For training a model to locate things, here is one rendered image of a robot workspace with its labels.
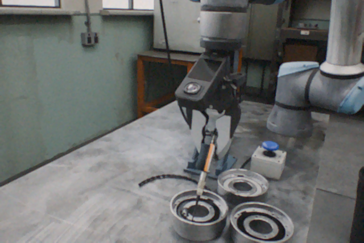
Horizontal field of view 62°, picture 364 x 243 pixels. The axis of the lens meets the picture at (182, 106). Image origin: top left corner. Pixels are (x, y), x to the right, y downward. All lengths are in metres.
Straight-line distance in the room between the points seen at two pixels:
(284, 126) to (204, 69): 0.60
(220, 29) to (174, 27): 2.42
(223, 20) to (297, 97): 0.58
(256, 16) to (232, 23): 3.90
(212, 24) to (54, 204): 0.46
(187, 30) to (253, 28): 1.71
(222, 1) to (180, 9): 2.39
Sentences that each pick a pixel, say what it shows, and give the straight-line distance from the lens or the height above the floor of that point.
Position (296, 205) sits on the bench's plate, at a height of 0.80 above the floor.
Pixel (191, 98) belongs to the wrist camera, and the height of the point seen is 1.06.
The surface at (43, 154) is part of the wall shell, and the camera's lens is 2.39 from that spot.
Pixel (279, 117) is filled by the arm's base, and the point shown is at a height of 0.85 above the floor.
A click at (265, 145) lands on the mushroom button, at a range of 0.77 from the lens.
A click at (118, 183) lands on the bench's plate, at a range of 0.72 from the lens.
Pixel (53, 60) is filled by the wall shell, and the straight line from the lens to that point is 2.29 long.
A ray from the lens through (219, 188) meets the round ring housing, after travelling 0.65.
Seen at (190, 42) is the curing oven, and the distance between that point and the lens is 2.84.
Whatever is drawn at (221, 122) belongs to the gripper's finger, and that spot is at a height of 1.00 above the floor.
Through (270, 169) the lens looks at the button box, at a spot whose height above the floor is 0.82.
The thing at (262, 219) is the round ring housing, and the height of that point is 0.83.
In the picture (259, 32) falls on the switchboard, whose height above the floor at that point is 0.93.
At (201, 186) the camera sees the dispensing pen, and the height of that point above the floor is 0.88.
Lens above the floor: 1.18
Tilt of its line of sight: 17 degrees down
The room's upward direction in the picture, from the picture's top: 2 degrees clockwise
